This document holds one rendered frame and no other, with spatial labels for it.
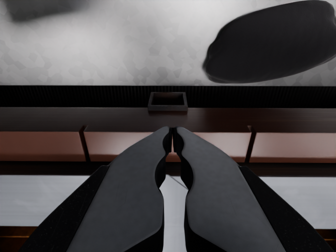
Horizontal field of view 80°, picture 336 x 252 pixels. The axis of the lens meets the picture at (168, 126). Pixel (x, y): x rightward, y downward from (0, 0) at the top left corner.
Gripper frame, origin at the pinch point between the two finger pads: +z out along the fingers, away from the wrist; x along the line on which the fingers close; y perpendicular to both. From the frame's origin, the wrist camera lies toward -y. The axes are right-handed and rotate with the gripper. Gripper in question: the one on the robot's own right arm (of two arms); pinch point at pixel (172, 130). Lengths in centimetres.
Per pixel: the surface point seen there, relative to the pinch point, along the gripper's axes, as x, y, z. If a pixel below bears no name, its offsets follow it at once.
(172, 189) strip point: 0.1, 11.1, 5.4
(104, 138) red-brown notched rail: -7.1, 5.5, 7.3
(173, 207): 0.3, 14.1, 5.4
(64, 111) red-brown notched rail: -13.4, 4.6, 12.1
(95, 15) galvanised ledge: -10.7, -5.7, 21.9
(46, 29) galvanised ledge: -18.2, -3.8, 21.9
